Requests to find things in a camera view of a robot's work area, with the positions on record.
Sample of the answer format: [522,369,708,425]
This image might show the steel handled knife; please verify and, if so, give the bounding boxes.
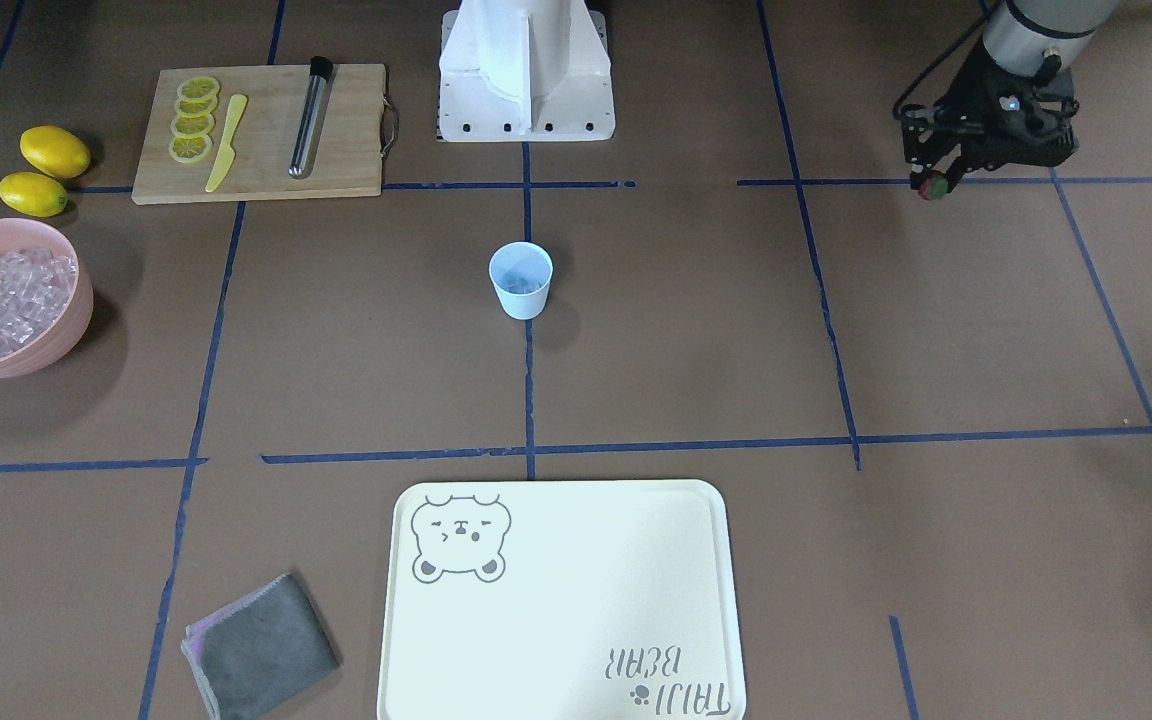
[287,56,334,181]

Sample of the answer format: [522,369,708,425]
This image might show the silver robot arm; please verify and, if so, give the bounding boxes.
[892,1,1117,200]

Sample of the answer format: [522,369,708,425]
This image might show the light blue plastic cup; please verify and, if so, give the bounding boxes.
[488,241,554,323]

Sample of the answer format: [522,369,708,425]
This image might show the yellow plastic knife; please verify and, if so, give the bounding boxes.
[204,94,250,194]

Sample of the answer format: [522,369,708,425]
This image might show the grey folded cloth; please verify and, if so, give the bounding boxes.
[180,573,340,719]

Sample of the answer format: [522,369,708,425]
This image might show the lemon slices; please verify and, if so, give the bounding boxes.
[168,76,221,164]

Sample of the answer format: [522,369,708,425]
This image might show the yellow lemon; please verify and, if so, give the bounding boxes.
[0,172,69,218]
[18,126,92,181]

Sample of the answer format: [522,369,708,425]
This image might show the clear ice cubes pile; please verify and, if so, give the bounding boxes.
[0,247,78,359]

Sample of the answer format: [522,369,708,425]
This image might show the pink bowl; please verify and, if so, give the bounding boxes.
[0,218,93,378]

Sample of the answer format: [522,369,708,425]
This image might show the cream bear serving tray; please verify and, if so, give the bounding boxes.
[376,479,748,719]

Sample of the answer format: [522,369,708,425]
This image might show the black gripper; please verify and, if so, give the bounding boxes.
[896,44,1079,195]

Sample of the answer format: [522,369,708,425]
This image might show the wooden cutting board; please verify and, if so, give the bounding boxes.
[131,65,396,206]

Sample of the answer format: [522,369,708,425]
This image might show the white camera mast pole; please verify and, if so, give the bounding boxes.
[435,1,616,143]

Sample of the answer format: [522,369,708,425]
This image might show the red strawberry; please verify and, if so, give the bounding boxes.
[916,170,950,200]

